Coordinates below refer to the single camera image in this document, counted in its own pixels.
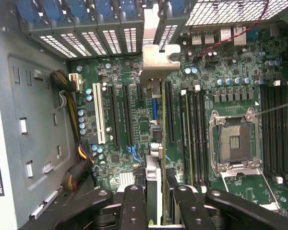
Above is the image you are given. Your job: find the braided power cable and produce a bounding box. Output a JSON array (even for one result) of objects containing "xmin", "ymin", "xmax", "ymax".
[
  {"xmin": 61, "ymin": 140, "xmax": 96, "ymax": 192},
  {"xmin": 49, "ymin": 69, "xmax": 84, "ymax": 142}
]

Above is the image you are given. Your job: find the silver chipset heatsink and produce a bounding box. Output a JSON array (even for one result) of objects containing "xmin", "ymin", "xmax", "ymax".
[{"xmin": 119, "ymin": 171, "xmax": 135, "ymax": 189}]

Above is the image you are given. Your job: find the green motherboard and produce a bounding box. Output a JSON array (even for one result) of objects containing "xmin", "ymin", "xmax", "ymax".
[{"xmin": 68, "ymin": 23, "xmax": 288, "ymax": 211}]

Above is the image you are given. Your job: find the CPU socket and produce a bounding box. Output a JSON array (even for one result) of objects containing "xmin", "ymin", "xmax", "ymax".
[{"xmin": 208, "ymin": 107, "xmax": 262, "ymax": 177}]

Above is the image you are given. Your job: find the metal socket cover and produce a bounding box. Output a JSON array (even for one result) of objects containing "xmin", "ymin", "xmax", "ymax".
[{"xmin": 218, "ymin": 167, "xmax": 283, "ymax": 213}]

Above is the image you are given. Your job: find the thin locking lever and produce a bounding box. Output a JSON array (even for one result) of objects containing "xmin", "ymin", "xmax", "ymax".
[{"xmin": 253, "ymin": 101, "xmax": 288, "ymax": 118}]

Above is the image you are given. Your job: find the black open PC case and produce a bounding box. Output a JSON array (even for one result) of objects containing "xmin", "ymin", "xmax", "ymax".
[{"xmin": 0, "ymin": 0, "xmax": 288, "ymax": 230}]

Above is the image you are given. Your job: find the black expansion slot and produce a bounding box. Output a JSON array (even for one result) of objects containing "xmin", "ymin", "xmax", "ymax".
[
  {"xmin": 107, "ymin": 85, "xmax": 121, "ymax": 149},
  {"xmin": 165, "ymin": 80, "xmax": 176, "ymax": 144},
  {"xmin": 122, "ymin": 83, "xmax": 135, "ymax": 147}
]

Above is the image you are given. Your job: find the black labelled RAM stick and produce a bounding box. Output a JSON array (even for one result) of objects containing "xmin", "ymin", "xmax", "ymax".
[{"xmin": 181, "ymin": 90, "xmax": 194, "ymax": 187}]

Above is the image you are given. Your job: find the red black twisted wire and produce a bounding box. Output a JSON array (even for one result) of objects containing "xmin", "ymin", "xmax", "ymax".
[{"xmin": 196, "ymin": 0, "xmax": 271, "ymax": 58}]

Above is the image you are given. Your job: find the grey power supply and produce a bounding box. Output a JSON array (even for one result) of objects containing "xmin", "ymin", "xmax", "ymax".
[{"xmin": 0, "ymin": 45, "xmax": 74, "ymax": 230}]

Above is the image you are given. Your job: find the white expansion slot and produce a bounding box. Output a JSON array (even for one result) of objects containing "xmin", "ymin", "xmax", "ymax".
[{"xmin": 92, "ymin": 82, "xmax": 106, "ymax": 144}]

